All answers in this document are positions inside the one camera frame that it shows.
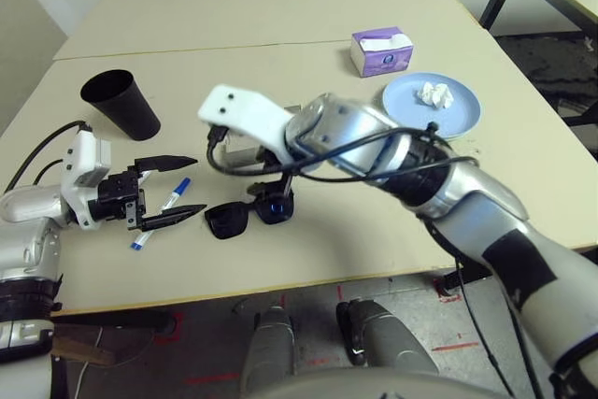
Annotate grey glasses case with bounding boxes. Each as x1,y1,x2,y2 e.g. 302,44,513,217
222,105,307,171

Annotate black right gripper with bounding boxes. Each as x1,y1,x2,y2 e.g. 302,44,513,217
247,148,295,208

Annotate purple tissue pack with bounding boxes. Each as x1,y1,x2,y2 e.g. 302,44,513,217
349,24,415,78

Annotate white tissue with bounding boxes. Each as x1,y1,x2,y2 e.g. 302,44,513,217
415,81,455,109

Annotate grey robot right leg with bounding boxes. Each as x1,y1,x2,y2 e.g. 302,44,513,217
335,298,440,375

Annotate grey robot left leg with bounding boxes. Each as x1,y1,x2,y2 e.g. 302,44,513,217
240,306,295,393

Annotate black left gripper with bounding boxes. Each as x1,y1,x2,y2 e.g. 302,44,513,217
88,154,208,233

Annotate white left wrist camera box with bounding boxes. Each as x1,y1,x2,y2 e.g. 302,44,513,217
60,130,113,232

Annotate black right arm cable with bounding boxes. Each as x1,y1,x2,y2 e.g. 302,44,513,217
205,121,480,185

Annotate white marker blue cap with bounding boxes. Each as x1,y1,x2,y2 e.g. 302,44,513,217
129,177,192,253

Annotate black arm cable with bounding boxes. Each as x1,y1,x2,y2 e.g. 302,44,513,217
205,121,480,185
2,121,93,194

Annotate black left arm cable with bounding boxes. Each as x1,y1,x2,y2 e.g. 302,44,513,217
2,121,93,194

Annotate black sunglasses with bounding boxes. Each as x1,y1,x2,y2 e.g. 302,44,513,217
204,196,295,241

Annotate grey robot leg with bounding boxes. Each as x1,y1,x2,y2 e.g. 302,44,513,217
240,306,295,393
335,298,440,375

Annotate blue plate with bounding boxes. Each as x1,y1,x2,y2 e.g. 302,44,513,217
381,71,482,138

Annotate black plastic cup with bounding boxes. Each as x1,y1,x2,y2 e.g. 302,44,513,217
79,68,163,142

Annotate brown wooden block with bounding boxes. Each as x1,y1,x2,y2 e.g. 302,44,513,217
50,329,116,367

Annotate grey robot torso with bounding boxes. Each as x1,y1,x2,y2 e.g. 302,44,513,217
233,365,515,399

